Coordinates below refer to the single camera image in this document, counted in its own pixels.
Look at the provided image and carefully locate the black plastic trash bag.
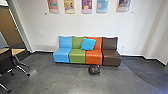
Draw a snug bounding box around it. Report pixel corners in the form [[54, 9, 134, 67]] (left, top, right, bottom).
[[87, 65, 102, 75]]

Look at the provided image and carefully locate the brown wooden door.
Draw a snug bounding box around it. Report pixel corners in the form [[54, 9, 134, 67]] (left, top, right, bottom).
[[0, 7, 25, 48]]

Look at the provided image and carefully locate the cyan square cushion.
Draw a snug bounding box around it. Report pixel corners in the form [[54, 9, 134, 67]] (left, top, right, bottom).
[[80, 37, 97, 52]]

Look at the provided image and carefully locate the green sofa seat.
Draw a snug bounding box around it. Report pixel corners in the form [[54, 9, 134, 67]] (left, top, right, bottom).
[[68, 36, 88, 64]]

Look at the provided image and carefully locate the orange sofa seat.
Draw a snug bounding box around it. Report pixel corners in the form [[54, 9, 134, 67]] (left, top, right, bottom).
[[85, 36, 104, 66]]

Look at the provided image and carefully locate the blue sofa seat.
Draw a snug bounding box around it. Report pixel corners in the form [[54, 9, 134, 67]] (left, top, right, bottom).
[[52, 35, 73, 64]]

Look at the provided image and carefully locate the brown sofa seat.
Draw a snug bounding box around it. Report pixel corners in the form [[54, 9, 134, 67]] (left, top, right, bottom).
[[101, 36, 123, 67]]

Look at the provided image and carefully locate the long wooden table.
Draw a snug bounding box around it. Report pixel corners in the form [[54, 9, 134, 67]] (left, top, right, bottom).
[[0, 47, 26, 60]]

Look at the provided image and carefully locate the black wheeled office chair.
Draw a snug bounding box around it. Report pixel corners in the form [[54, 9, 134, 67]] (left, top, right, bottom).
[[0, 81, 13, 94], [0, 52, 32, 77]]

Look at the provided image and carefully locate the white double wall socket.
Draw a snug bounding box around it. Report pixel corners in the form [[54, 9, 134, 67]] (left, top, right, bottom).
[[120, 45, 127, 50]]

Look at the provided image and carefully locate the wall poster with purple picture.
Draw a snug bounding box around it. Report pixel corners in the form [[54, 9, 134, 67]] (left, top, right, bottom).
[[80, 0, 94, 14]]

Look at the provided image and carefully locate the wall poster with yellow picture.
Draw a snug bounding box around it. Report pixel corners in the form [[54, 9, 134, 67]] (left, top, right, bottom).
[[63, 0, 76, 14]]

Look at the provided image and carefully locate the wall poster with blue picture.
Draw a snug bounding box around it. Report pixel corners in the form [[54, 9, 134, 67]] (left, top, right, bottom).
[[96, 0, 109, 14]]

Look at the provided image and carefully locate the white light switch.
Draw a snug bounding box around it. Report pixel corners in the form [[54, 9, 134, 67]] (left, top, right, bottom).
[[36, 29, 44, 35]]

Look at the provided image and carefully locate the wall poster with red picture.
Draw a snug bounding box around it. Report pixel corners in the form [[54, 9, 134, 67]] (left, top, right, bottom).
[[47, 0, 60, 14]]

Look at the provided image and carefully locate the wall poster with pink picture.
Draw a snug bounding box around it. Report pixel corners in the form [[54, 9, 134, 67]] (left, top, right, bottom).
[[116, 0, 132, 13]]

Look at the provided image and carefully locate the grey door frame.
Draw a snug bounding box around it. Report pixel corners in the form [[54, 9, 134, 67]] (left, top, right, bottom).
[[6, 0, 34, 54]]

